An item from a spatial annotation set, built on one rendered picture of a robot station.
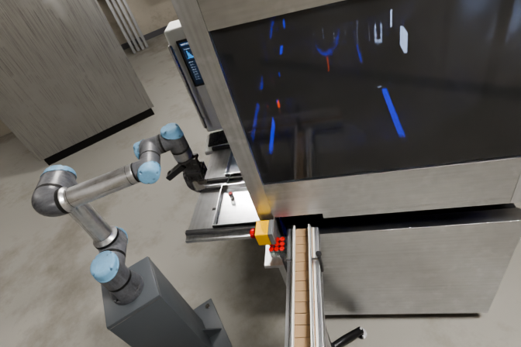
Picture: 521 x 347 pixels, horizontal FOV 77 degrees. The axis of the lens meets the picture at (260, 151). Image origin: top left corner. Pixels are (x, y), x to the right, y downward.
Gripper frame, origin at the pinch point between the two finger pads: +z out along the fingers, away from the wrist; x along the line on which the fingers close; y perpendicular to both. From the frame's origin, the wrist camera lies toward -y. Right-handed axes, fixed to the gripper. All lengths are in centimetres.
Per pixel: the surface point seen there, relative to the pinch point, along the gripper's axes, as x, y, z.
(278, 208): -12.4, 37.1, 2.7
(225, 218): -0.1, 6.4, 21.4
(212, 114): 87, -18, 15
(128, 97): 252, -190, 70
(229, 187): 19.6, 5.3, 20.5
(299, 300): -43, 43, 17
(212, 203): 10.9, -3.4, 21.6
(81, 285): 17, -149, 110
